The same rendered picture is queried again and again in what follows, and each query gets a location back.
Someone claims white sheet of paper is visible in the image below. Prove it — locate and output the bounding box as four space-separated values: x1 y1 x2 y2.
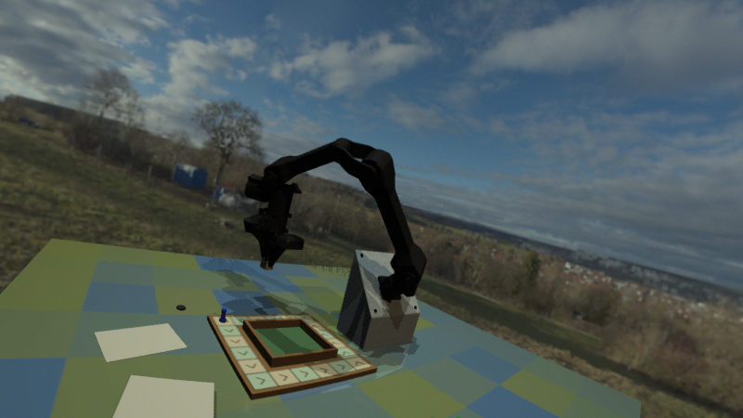
112 374 215 418

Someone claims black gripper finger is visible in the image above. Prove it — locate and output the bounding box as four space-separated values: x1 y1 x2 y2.
255 235 274 257
267 242 285 268

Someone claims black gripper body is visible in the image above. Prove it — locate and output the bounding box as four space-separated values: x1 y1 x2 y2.
257 205 305 250

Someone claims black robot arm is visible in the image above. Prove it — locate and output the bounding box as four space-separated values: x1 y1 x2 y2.
243 138 427 300

